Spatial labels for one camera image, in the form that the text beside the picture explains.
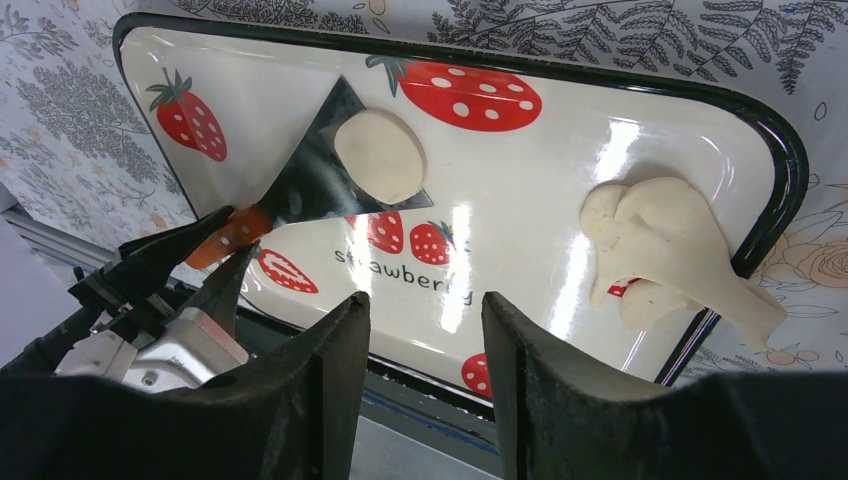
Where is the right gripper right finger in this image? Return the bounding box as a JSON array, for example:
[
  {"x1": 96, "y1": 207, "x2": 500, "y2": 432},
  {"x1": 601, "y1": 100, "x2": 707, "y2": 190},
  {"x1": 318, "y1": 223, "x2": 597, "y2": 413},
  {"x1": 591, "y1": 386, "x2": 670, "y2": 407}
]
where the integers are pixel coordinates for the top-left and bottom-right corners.
[{"x1": 482, "y1": 292, "x2": 847, "y2": 479}]

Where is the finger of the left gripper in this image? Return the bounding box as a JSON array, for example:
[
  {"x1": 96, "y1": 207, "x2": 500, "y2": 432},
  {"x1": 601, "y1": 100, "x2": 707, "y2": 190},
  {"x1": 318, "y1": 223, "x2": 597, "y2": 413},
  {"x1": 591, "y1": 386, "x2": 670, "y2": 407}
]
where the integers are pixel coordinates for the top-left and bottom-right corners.
[
  {"x1": 179, "y1": 242, "x2": 259, "y2": 335},
  {"x1": 69, "y1": 205, "x2": 234, "y2": 311}
]

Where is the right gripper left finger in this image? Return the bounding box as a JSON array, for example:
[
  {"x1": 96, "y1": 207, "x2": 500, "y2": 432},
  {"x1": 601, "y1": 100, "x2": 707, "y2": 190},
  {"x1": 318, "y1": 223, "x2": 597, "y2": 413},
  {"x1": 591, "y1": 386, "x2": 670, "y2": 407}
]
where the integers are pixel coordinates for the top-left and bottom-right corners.
[{"x1": 1, "y1": 292, "x2": 371, "y2": 479}]

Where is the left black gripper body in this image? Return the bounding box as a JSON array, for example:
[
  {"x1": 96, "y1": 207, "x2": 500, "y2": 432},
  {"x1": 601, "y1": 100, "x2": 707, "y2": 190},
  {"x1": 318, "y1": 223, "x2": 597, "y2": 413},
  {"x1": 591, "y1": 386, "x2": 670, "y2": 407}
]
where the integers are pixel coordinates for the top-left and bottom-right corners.
[{"x1": 0, "y1": 291, "x2": 252, "y2": 395}]

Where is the metal spatula orange handle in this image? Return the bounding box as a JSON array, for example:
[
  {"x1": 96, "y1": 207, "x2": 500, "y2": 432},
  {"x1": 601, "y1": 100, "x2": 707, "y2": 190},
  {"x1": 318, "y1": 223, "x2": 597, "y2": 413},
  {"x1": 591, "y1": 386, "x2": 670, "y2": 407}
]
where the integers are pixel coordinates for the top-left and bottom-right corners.
[{"x1": 186, "y1": 77, "x2": 433, "y2": 269}]

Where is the small dough piece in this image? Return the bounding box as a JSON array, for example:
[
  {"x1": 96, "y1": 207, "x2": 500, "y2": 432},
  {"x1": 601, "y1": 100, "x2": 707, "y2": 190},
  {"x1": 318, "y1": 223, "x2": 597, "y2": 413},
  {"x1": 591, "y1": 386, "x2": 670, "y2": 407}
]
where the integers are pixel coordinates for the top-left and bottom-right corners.
[{"x1": 579, "y1": 177, "x2": 788, "y2": 349}]

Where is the strawberry pattern white tray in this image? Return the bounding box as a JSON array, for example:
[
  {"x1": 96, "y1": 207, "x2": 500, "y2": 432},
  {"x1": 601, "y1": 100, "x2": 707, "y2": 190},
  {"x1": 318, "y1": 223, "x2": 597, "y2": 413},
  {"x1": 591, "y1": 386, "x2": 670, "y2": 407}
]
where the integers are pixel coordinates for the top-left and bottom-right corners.
[{"x1": 113, "y1": 13, "x2": 808, "y2": 396}]

